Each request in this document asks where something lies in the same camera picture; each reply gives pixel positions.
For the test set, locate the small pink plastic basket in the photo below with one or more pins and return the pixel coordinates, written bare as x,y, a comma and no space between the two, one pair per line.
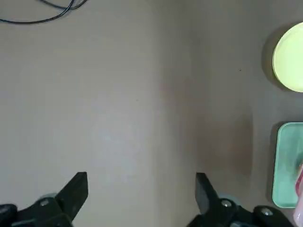
299,208

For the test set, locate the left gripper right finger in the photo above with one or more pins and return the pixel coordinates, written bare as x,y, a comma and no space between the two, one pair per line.
208,196

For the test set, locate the yellow round plate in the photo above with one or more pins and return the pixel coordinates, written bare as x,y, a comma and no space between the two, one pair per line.
291,59

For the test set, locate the green rectangular tray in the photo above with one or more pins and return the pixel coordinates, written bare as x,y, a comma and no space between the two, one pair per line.
287,153

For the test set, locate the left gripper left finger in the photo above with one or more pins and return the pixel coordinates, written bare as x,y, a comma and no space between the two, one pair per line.
68,196

